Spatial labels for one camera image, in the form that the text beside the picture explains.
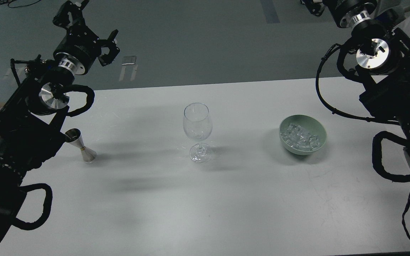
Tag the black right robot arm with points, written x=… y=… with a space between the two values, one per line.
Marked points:
x=377 y=55

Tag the pile of ice cubes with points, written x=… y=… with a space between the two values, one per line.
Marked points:
x=299 y=138

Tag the clear wine glass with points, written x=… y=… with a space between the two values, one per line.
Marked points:
x=197 y=126

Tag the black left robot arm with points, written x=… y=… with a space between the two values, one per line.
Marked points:
x=31 y=120

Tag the steel double jigger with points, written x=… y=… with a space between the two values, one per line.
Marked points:
x=81 y=145

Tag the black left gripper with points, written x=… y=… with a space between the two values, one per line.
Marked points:
x=81 y=44

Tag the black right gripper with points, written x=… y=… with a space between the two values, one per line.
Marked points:
x=346 y=13

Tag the metal floor plate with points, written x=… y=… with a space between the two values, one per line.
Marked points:
x=129 y=60

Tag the green ceramic bowl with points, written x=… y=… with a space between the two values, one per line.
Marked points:
x=310 y=124

